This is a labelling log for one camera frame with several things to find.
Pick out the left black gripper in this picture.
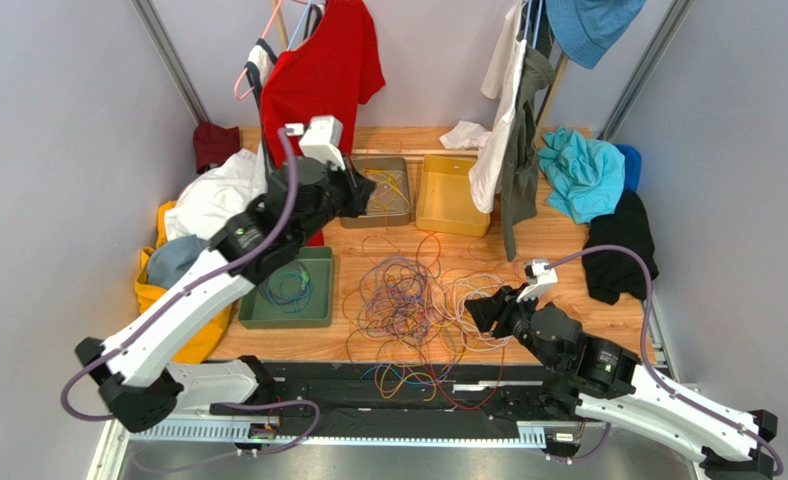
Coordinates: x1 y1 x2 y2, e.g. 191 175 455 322
293 153 378 249

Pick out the blue cable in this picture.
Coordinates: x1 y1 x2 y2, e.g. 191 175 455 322
265 266 314 315

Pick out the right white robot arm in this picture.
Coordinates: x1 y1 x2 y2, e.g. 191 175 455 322
464 286 778 479

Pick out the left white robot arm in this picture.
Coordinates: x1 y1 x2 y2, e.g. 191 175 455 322
61 157 376 433

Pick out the grey metal tray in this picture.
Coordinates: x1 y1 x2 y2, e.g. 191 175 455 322
340 157 412 229

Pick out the yellow plastic tray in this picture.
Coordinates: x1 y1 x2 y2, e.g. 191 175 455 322
415 155 490 237

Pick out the green plastic tray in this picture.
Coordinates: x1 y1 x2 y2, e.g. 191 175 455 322
237 246 334 329

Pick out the red t-shirt on hanger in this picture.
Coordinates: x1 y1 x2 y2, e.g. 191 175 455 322
260 0 387 248

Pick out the white crumpled cloth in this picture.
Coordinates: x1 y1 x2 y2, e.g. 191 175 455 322
439 120 491 150

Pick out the black cloth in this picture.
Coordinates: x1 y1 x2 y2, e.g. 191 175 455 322
582 190 659 305

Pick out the olive hanging garment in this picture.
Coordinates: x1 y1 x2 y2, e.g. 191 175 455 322
501 43 556 261

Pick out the white cloth pile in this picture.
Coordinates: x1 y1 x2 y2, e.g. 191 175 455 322
163 149 266 240

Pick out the dark red cloth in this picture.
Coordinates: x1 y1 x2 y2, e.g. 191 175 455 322
193 122 241 174

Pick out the white grey trimmed tank top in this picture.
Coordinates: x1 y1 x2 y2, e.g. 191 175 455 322
245 38 278 174

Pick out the turquoise cloth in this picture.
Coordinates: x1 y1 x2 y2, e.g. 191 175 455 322
538 127 625 224

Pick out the white hanging shirt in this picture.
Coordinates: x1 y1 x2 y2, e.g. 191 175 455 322
469 1 526 214

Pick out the pink clothes hanger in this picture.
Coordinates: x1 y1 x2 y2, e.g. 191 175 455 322
233 1 287 101

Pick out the grey blue cloth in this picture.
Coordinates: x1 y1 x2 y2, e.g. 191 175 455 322
145 235 209 289

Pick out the dark blue cloth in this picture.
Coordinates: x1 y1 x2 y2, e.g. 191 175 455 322
615 144 642 192

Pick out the yellow cloth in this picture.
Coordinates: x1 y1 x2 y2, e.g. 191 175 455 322
134 201 233 363

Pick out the blue hanging hat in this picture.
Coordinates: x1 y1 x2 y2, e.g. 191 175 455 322
545 0 646 70

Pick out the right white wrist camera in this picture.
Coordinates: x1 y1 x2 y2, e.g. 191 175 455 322
516 259 558 303

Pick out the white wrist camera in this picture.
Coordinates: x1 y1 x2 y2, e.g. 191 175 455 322
516 259 558 303
285 115 347 170

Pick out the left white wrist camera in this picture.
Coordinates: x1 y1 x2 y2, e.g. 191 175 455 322
285 115 347 170

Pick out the tangled coloured cable pile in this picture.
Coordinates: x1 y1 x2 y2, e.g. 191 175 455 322
340 227 547 411

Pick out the grey coiled cable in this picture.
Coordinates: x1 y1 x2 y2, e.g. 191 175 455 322
257 258 311 306

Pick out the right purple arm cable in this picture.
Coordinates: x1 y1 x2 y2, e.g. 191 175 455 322
543 244 785 476

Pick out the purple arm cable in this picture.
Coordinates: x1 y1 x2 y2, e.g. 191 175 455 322
59 126 322 474
543 244 785 476

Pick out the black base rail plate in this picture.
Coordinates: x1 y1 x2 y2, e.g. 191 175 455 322
247 361 604 443

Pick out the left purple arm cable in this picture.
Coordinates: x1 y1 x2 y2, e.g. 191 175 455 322
59 126 322 474

